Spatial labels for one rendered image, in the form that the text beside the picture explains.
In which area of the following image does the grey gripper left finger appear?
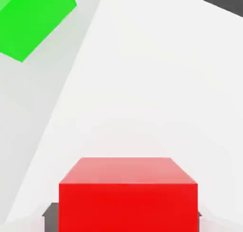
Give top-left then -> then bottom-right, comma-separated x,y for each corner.
3,202 -> 60,232

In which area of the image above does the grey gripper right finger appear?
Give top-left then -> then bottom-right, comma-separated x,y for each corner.
197,211 -> 228,232

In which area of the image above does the small red cube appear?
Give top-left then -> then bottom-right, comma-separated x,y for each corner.
58,157 -> 198,232

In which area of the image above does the small green cube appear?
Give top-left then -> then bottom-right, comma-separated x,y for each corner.
0,0 -> 77,63

